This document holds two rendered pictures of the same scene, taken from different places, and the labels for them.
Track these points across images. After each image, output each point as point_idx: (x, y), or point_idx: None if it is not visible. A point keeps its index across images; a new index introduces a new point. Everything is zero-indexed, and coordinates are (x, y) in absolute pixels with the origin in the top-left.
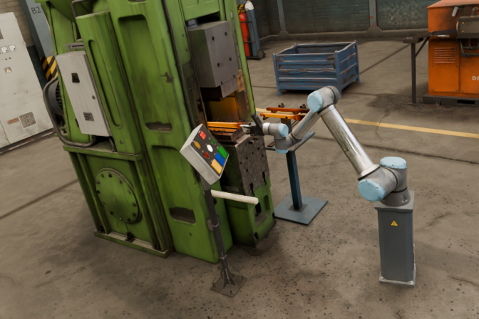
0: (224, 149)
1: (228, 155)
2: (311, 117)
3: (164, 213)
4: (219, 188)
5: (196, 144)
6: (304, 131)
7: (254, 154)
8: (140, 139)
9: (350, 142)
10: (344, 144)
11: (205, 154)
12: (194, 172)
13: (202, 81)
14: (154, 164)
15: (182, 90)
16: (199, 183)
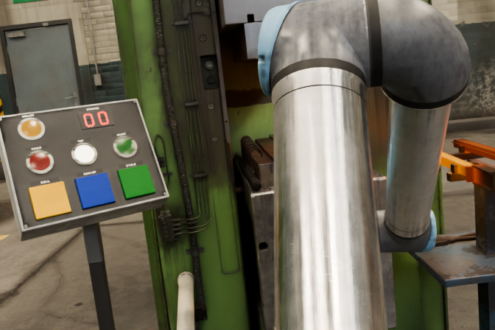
0: (157, 179)
1: (160, 197)
2: (389, 151)
3: None
4: (240, 291)
5: (27, 125)
6: (395, 208)
7: None
8: None
9: (291, 288)
10: (274, 287)
11: (34, 159)
12: (157, 222)
13: (220, 12)
14: None
15: (154, 20)
16: (170, 253)
